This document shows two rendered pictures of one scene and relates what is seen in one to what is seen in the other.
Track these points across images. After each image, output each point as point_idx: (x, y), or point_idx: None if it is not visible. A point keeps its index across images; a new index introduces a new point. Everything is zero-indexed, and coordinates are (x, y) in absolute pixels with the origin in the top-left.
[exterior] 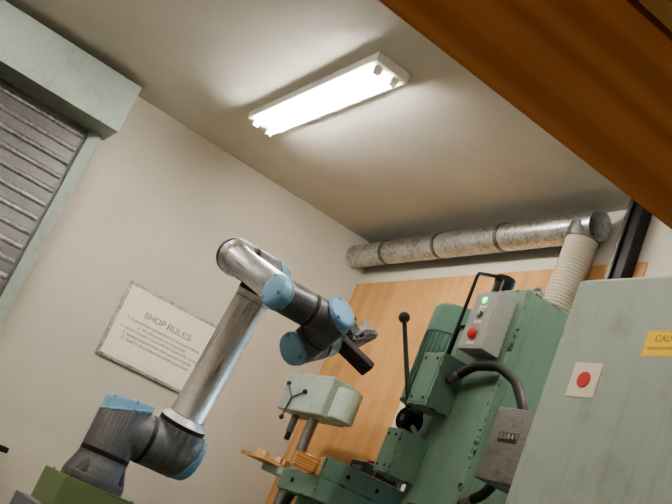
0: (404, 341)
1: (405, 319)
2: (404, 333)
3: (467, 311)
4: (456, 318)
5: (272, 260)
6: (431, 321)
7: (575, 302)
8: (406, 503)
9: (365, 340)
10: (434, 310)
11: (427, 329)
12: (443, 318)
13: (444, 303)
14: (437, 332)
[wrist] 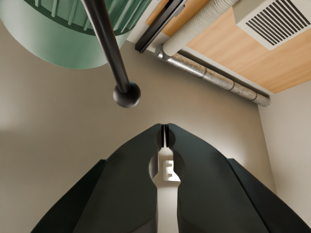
0: (99, 36)
1: (118, 89)
2: (108, 62)
3: (0, 17)
4: (7, 14)
5: None
6: (80, 47)
7: None
8: None
9: (183, 171)
10: (82, 64)
11: (92, 35)
12: (35, 34)
13: (52, 63)
14: (46, 7)
